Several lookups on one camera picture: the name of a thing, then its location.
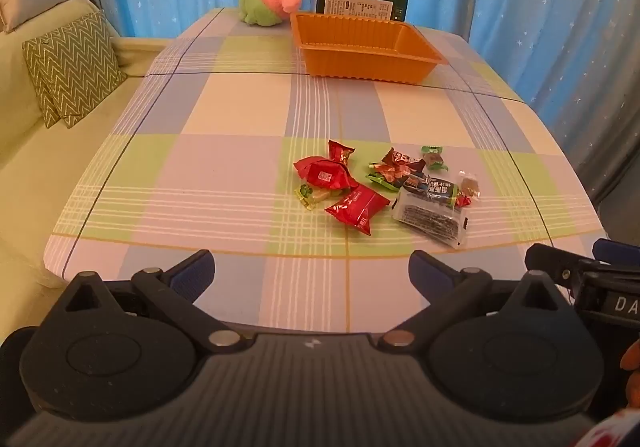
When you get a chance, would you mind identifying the orange plastic tray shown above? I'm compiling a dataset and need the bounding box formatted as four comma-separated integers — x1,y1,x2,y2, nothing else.
290,12,449,84

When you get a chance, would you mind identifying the small red snack packet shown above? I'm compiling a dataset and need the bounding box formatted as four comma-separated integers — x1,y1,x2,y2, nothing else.
327,140,356,168

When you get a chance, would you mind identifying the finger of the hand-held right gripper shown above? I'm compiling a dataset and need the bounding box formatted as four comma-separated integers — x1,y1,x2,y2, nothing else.
525,243,597,289
592,238,640,269

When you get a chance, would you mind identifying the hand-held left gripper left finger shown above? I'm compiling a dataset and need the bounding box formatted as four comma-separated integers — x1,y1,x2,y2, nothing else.
44,249,254,353

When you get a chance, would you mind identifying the green chevron pillow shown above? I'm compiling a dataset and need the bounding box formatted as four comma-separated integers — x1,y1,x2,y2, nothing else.
30,72,65,129
22,11,129,129

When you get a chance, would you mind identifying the clear packet with dark snack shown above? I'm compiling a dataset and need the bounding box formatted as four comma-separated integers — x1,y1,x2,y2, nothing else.
391,190,470,247

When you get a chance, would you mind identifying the dark green sausage packet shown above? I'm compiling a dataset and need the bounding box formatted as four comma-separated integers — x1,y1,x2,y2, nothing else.
365,161,461,211

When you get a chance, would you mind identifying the clear brown candy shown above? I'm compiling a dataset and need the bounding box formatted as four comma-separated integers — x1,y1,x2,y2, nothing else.
457,170,484,198

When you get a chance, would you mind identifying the red packet with white label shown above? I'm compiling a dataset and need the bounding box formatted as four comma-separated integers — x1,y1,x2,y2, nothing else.
293,156,360,191

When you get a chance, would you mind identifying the brown red snack packet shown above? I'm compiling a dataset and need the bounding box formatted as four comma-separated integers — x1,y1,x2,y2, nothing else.
382,147,426,176

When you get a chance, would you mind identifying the red white printed cloth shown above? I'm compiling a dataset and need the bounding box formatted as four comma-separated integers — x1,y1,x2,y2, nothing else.
585,409,640,447

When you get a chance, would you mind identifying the person's right hand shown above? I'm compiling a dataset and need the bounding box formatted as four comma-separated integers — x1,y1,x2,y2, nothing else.
620,341,640,409

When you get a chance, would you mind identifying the pale green sofa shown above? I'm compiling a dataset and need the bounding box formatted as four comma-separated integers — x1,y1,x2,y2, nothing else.
0,0,173,328

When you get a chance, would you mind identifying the green cardboard box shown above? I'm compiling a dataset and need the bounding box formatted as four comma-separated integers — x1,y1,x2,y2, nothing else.
315,0,409,23

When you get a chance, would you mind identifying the yellow green candy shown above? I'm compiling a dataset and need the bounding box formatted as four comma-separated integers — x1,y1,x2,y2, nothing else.
293,183,334,212

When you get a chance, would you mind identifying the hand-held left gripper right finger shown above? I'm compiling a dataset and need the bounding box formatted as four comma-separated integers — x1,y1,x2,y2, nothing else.
379,250,587,353

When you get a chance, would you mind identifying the red packet with white print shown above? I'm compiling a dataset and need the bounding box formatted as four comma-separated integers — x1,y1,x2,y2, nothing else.
324,186,391,237

